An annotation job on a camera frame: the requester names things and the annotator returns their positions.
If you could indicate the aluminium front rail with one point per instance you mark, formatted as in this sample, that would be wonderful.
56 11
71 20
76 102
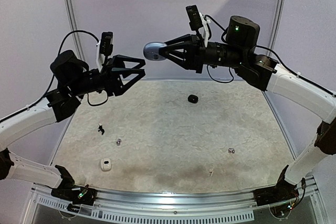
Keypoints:
112 206

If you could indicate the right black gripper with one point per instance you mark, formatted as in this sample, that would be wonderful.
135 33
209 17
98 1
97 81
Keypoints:
196 54

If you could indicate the white earbud charging case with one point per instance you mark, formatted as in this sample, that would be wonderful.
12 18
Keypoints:
105 164

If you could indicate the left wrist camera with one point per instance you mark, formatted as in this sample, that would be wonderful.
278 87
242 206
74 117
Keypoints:
104 49

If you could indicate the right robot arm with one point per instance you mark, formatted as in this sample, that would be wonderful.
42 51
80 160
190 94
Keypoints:
237 51

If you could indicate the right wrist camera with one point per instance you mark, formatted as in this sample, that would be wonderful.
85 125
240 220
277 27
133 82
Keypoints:
199 24

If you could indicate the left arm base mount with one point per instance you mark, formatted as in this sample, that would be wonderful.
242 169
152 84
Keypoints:
68 190

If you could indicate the black earbud charging case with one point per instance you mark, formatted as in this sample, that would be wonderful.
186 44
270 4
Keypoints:
193 99

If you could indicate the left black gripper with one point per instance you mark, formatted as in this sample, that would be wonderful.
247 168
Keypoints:
111 77

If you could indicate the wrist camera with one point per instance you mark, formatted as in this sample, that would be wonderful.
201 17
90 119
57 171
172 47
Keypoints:
104 49
199 24

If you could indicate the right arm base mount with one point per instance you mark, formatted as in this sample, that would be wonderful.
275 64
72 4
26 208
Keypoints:
281 191

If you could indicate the white earbud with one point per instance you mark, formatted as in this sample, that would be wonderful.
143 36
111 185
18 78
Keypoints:
211 172

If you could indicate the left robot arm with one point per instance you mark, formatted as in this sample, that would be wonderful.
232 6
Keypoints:
75 79

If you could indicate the purple earbud charging case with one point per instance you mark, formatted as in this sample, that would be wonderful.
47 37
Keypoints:
151 51

